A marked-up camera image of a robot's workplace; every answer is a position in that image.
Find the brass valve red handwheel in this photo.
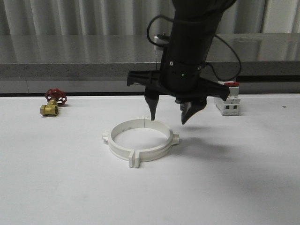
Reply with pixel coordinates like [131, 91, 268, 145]
[40, 88, 67, 116]

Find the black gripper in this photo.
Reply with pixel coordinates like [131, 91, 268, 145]
[127, 51, 229, 125]

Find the white circuit breaker red switch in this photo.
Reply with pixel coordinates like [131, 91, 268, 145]
[214, 81, 240, 116]

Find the grey pleated curtain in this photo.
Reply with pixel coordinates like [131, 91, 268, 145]
[0, 0, 300, 35]

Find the white half-ring pipe clamp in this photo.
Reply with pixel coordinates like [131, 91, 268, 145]
[130, 118, 180, 168]
[102, 119, 148, 168]

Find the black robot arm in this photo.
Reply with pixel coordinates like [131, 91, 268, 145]
[127, 0, 235, 124]

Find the grey stone countertop ledge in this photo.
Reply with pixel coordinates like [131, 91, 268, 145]
[0, 34, 300, 82]

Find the black cable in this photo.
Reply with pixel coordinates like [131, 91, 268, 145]
[147, 14, 242, 82]

